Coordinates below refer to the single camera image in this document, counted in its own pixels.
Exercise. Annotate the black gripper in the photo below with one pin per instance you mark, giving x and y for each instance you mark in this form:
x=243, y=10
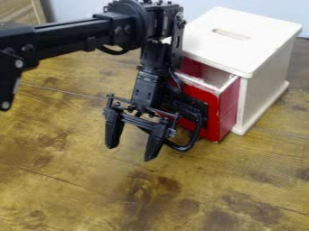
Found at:
x=147, y=99

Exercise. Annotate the black metal drawer handle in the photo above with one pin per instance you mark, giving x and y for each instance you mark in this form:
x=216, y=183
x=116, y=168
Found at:
x=184, y=111

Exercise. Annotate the red wooden drawer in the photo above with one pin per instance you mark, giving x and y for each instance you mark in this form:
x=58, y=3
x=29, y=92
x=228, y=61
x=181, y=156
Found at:
x=225, y=105

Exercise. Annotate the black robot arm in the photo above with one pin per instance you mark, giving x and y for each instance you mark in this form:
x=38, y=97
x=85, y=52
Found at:
x=132, y=24

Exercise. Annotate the white wooden box cabinet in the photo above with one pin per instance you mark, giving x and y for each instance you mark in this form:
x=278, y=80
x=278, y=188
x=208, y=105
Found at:
x=232, y=46

